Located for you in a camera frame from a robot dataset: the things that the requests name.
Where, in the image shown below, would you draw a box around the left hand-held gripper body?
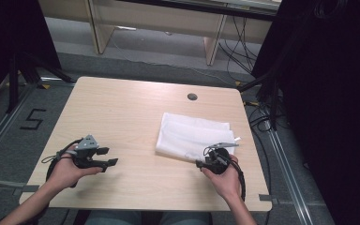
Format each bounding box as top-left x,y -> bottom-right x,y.
65,134 -> 103,170

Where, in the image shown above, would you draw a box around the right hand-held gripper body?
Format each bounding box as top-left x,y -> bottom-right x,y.
203,142 -> 240,175

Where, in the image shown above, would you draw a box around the white cloth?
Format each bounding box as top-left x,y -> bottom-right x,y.
155,112 -> 242,164

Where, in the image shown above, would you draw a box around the person's right hand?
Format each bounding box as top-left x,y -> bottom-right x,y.
201,155 -> 243,202

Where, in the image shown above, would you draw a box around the person's left hand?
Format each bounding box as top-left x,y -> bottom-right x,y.
48,155 -> 104,190

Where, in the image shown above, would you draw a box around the grey tape strip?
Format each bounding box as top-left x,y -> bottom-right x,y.
12,184 -> 40,197
258,193 -> 279,206

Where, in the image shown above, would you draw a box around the black metal stand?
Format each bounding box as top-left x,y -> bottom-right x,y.
5,51 -> 77,114
237,69 -> 283,131

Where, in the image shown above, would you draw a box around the black curtain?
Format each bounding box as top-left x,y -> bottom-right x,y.
0,0 -> 63,106
251,0 -> 360,225

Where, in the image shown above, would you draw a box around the light wooden desk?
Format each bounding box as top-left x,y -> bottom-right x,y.
38,0 -> 283,67

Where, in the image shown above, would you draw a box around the black floor cables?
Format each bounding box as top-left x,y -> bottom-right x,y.
243,98 -> 277,209

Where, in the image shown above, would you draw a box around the metal floor rail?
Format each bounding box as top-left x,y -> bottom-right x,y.
0,83 -> 39,168
262,121 -> 314,225

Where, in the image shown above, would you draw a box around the thin white floor cable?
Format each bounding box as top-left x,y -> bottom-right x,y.
110,33 -> 233,87

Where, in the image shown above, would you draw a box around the black hanging cables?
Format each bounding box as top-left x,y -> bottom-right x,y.
217,15 -> 261,75

